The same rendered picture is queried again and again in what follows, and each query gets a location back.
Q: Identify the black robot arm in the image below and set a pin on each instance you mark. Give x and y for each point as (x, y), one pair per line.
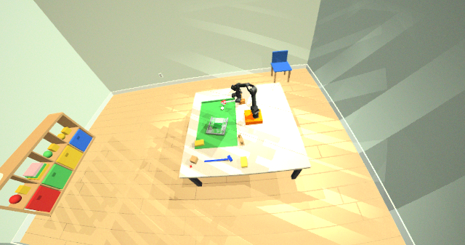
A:
(253, 91)

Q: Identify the green flat mat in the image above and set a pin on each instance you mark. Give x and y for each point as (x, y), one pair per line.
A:
(214, 110)

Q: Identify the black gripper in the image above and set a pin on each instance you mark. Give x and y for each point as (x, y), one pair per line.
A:
(238, 99)

